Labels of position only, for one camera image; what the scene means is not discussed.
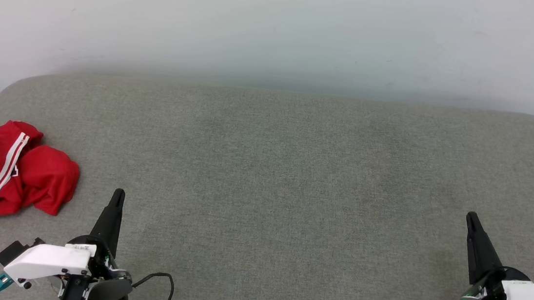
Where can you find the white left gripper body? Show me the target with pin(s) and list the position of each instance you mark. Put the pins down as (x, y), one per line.
(48, 259)

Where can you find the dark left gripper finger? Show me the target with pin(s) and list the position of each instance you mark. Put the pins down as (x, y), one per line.
(110, 223)

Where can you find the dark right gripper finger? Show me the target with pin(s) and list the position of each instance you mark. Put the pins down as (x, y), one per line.
(481, 254)

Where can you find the red white-striped sports garment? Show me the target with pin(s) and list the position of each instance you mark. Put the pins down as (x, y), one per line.
(34, 176)

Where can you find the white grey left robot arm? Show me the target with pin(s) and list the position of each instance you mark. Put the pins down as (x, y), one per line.
(108, 296)

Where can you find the grey fabric sofa seat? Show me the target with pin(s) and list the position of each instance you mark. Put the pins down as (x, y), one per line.
(272, 194)

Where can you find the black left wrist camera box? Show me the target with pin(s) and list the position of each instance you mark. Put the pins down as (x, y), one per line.
(17, 251)

